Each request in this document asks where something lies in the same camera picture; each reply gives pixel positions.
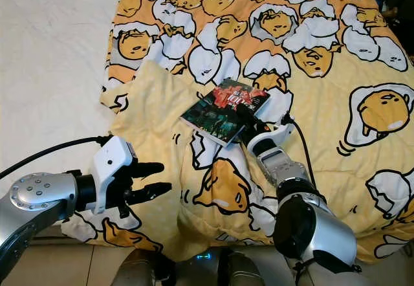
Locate yellow egg print blanket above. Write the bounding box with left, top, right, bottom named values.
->
left=61, top=0, right=414, bottom=264

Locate white quilted mattress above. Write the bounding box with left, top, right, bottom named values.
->
left=0, top=0, right=127, bottom=235

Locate grey robot leg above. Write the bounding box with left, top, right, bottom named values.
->
left=113, top=247, right=169, bottom=286
left=217, top=247, right=272, bottom=286

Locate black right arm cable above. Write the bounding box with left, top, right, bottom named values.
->
left=281, top=113, right=318, bottom=180

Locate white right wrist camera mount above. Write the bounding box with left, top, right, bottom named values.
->
left=252, top=121, right=295, bottom=151

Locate dark red cover book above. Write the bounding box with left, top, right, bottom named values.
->
left=179, top=78, right=271, bottom=148

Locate grey left robot leg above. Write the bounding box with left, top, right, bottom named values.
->
left=113, top=247, right=169, bottom=286

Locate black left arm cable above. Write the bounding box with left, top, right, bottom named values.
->
left=0, top=135, right=114, bottom=178

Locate grey right robot leg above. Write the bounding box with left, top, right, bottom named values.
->
left=217, top=247, right=272, bottom=286

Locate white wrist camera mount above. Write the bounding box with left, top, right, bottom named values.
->
left=252, top=121, right=295, bottom=151
left=91, top=135, right=136, bottom=212

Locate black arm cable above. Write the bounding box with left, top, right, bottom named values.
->
left=0, top=135, right=114, bottom=178
left=281, top=113, right=318, bottom=180

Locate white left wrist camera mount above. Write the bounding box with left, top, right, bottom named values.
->
left=91, top=135, right=136, bottom=212

